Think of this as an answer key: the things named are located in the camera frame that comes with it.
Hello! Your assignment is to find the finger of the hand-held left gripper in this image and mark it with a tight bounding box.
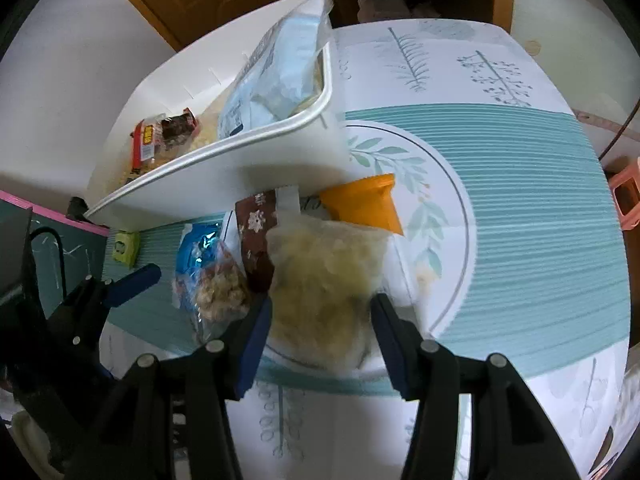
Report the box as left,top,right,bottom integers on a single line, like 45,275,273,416
49,262,163,347

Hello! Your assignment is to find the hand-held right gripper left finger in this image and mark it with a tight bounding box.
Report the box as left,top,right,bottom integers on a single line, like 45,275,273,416
87,299,274,480

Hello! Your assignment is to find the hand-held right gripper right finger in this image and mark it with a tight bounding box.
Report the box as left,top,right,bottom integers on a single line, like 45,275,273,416
371,294,583,480

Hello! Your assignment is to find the pale yellow snack packet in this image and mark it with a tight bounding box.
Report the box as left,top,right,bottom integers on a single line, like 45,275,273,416
265,217,392,372

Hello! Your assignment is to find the white plastic bin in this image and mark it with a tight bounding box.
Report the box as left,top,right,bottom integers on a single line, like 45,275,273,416
82,0,351,233

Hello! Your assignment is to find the clear nut packet red strip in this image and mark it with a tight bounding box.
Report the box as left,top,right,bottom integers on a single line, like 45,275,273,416
129,107,200,182

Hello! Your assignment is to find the light blue packet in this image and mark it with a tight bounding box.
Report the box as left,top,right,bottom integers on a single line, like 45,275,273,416
217,0,339,142

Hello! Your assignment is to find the small green packet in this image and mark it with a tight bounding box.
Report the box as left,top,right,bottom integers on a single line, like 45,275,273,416
112,230,141,267

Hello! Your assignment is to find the blue foil snack packet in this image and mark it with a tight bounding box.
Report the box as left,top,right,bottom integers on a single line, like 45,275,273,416
172,222,252,345

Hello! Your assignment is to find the brown snowflake print packet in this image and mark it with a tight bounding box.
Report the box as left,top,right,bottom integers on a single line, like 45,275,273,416
235,191,279,294

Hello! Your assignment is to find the orange packet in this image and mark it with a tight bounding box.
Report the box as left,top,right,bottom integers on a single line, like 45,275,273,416
319,173,405,237

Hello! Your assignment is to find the printed teal white tablecloth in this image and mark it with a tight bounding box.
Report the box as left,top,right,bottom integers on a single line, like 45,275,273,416
100,19,633,480

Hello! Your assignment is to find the pink plastic stool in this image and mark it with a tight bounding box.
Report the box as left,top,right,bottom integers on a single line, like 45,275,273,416
606,157,640,232

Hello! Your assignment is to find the pale floral wardrobe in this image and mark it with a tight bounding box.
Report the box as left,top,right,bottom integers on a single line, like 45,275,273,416
514,0,640,161

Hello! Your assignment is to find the green chalkboard pink frame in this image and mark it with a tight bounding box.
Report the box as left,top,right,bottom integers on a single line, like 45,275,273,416
0,189,112,322

